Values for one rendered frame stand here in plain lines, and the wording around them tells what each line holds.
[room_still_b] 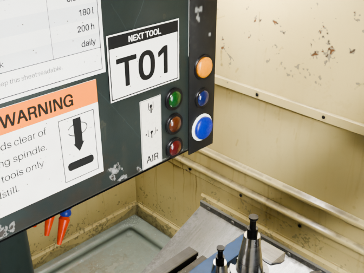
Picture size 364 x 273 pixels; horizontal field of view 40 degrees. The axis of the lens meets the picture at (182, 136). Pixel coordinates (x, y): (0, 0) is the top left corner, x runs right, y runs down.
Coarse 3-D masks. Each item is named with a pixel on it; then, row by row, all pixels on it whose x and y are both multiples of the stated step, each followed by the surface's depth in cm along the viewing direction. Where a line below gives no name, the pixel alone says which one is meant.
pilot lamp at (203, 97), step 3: (204, 90) 61; (201, 93) 61; (204, 93) 61; (207, 93) 61; (201, 96) 61; (204, 96) 61; (207, 96) 61; (198, 99) 61; (201, 99) 61; (204, 99) 61; (207, 99) 61; (198, 102) 61; (201, 102) 61; (204, 102) 61; (201, 105) 61
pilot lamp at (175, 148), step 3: (174, 141) 60; (177, 141) 60; (174, 144) 60; (177, 144) 60; (180, 144) 61; (171, 147) 60; (174, 147) 60; (177, 147) 60; (180, 147) 61; (171, 150) 60; (174, 150) 60; (177, 150) 60; (171, 153) 60; (174, 153) 60; (177, 153) 61
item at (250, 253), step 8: (248, 240) 77; (256, 240) 77; (240, 248) 79; (248, 248) 78; (256, 248) 77; (240, 256) 79; (248, 256) 78; (256, 256) 78; (240, 264) 79; (248, 264) 78; (256, 264) 78; (240, 272) 79; (248, 272) 79; (256, 272) 79
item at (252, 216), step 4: (252, 216) 76; (256, 216) 76; (252, 220) 76; (256, 220) 76; (252, 224) 77; (248, 228) 77; (252, 228) 77; (256, 228) 77; (248, 232) 77; (252, 232) 77; (256, 232) 77; (248, 236) 77; (252, 236) 77; (256, 236) 77
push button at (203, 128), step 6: (204, 120) 62; (210, 120) 63; (198, 126) 62; (204, 126) 62; (210, 126) 63; (198, 132) 62; (204, 132) 63; (210, 132) 64; (198, 138) 63; (204, 138) 63
